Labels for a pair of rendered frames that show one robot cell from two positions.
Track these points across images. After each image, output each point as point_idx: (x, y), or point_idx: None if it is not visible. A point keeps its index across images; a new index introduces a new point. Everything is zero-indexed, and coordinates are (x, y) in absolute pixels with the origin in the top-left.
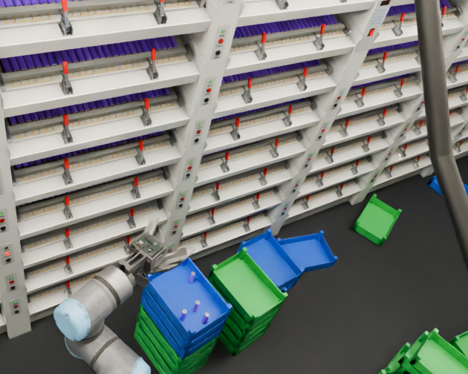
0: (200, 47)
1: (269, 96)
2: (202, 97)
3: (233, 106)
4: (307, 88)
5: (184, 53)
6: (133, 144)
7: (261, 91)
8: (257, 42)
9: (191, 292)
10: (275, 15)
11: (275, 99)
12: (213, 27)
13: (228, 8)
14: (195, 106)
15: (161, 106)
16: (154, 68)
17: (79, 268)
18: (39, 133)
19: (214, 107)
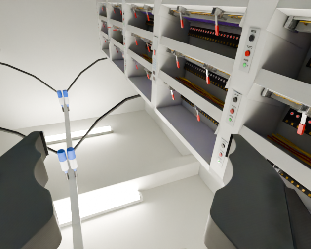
0: (252, 104)
1: (200, 7)
2: (255, 44)
3: (227, 7)
4: (176, 6)
5: (273, 93)
6: None
7: (209, 10)
8: (214, 71)
9: None
10: (199, 104)
11: (194, 4)
12: (236, 128)
13: (225, 137)
14: (266, 31)
15: None
16: (303, 116)
17: None
18: None
19: (245, 19)
